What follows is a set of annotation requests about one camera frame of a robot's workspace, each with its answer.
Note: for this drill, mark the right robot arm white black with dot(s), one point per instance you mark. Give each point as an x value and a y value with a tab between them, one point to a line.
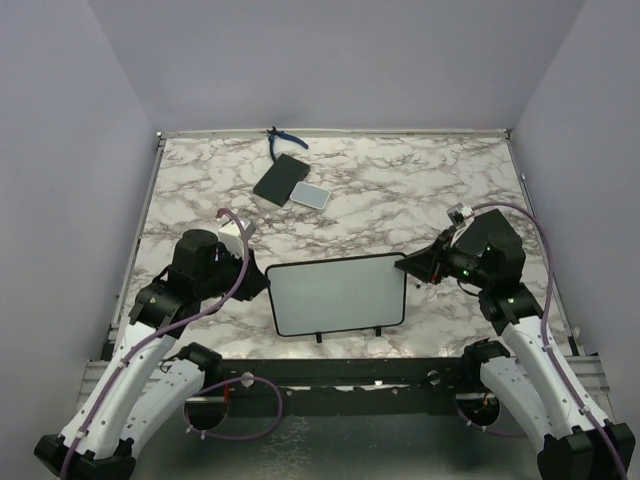
573	437

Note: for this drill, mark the small whiteboard black frame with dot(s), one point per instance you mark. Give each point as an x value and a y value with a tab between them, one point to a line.
337	295

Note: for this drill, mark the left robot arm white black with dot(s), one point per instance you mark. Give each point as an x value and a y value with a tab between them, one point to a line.
144	383

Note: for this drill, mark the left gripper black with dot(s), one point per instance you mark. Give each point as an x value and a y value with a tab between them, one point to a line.
253	282

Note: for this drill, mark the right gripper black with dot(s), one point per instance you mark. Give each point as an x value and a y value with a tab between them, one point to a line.
430	265

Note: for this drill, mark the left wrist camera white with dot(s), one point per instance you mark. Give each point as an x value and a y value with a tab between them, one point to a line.
229	234

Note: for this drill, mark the small white square device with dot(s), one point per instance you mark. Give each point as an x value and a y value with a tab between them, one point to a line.
310	196

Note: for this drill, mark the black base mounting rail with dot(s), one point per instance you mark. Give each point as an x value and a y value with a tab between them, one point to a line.
342	387

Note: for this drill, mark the black rectangular box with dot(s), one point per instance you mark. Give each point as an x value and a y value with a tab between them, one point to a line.
277	184

